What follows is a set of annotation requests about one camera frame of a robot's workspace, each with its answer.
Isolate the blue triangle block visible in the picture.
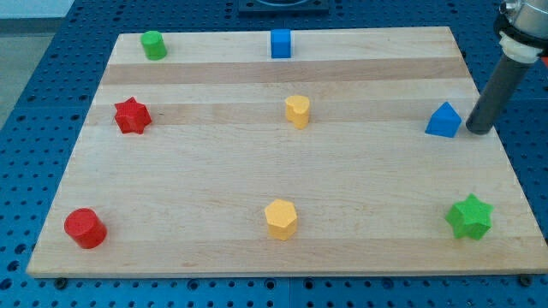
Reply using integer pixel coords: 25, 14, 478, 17
425, 102, 462, 138

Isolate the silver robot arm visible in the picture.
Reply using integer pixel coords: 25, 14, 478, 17
494, 0, 547, 64

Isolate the red star block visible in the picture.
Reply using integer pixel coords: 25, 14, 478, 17
115, 97, 152, 134

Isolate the green star block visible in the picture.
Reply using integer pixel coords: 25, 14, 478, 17
444, 194, 494, 240

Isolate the yellow heart block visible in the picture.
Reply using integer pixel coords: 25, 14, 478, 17
284, 95, 310, 129

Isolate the yellow hexagon block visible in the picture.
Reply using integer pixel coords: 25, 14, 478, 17
265, 199, 298, 240

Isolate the wooden board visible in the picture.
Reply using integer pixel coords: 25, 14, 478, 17
27, 27, 547, 279

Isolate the blue cube block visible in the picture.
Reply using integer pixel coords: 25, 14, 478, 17
271, 28, 292, 59

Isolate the green cylinder block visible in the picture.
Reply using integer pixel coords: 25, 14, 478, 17
140, 31, 167, 61

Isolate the red cylinder block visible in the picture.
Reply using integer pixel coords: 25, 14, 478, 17
64, 208, 108, 249

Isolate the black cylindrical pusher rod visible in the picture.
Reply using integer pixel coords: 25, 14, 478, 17
466, 54, 533, 135

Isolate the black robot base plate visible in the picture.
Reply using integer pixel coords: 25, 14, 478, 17
236, 0, 331, 16

